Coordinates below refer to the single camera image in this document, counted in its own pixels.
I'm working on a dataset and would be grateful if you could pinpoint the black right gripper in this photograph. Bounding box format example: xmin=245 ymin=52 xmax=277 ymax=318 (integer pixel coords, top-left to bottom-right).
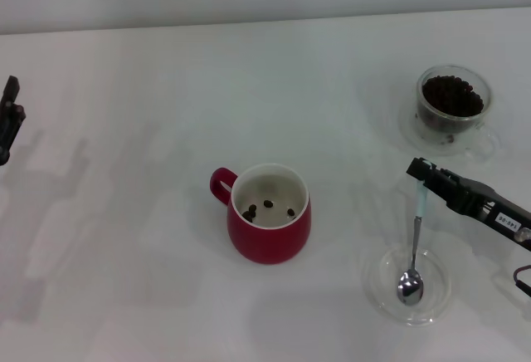
xmin=406 ymin=157 xmax=531 ymax=252

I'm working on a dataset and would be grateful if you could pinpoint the clear glass cup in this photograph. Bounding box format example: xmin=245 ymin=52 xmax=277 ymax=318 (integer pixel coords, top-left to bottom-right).
xmin=416 ymin=64 xmax=501 ymax=162

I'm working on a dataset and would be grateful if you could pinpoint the clear glass saucer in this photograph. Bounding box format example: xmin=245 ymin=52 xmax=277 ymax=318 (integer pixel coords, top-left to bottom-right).
xmin=397 ymin=98 xmax=499 ymax=157
xmin=363 ymin=245 xmax=452 ymax=325

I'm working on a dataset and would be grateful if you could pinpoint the blue handled metal spoon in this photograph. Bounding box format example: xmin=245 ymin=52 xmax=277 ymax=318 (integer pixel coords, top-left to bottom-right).
xmin=397 ymin=181 xmax=428 ymax=306

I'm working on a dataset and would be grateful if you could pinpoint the small coffee bean portion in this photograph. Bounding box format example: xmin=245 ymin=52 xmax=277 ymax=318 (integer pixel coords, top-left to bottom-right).
xmin=242 ymin=198 xmax=297 ymax=224

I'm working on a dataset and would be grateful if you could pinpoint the red ceramic mug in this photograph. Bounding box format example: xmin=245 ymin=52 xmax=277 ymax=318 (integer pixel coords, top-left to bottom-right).
xmin=209 ymin=162 xmax=312 ymax=266

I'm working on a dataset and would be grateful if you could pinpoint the coffee bean heap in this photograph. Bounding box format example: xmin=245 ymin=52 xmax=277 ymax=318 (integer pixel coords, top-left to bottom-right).
xmin=420 ymin=74 xmax=485 ymax=133

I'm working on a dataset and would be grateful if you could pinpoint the black cable with metal plug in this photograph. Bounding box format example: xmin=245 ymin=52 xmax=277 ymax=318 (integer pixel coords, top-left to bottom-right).
xmin=513 ymin=262 xmax=531 ymax=296

